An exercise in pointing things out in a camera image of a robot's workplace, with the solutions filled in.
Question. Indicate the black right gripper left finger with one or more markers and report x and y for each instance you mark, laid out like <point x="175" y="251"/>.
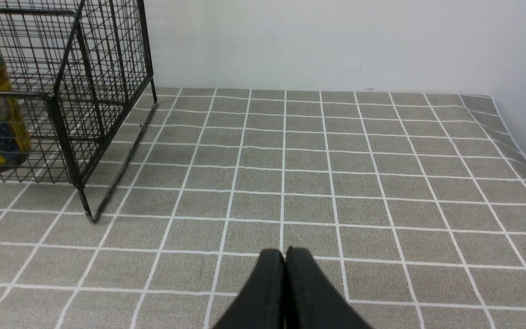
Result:
<point x="259" y="304"/>

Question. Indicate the black wire mesh shelf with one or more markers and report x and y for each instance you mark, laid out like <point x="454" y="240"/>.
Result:
<point x="77" y="69"/>

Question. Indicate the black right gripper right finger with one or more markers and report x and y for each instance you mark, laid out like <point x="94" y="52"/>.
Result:
<point x="312" y="302"/>

